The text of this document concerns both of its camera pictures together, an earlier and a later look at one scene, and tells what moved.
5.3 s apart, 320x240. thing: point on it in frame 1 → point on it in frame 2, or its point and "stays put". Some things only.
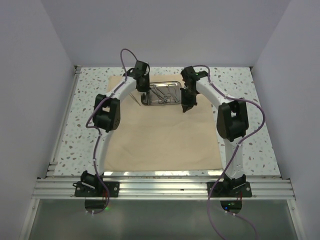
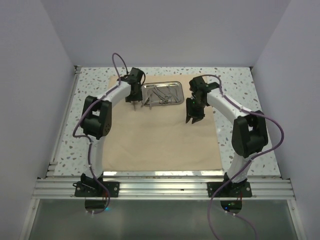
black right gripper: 187,105 → 197,116
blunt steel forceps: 143,97 → 149,93
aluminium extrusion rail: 165,189 stays put
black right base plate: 219,190 stays put
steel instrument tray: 163,93 stays put
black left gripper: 147,88 → 138,97
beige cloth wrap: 157,137 stays put
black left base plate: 113,188 stays put
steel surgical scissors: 163,98 stays put
